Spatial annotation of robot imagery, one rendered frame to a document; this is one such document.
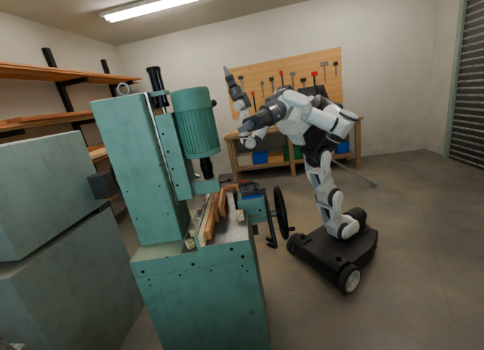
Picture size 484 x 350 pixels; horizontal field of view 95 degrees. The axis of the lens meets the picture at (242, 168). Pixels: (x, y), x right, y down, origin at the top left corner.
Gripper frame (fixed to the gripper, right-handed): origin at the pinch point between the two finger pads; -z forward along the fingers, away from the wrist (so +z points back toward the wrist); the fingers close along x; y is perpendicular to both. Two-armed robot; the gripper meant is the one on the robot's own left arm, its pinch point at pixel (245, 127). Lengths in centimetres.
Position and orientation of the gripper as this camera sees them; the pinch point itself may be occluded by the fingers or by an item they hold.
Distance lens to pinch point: 84.0
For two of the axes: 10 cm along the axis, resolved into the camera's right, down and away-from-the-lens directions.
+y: -4.3, -8.7, -2.4
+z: 7.5, -4.9, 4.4
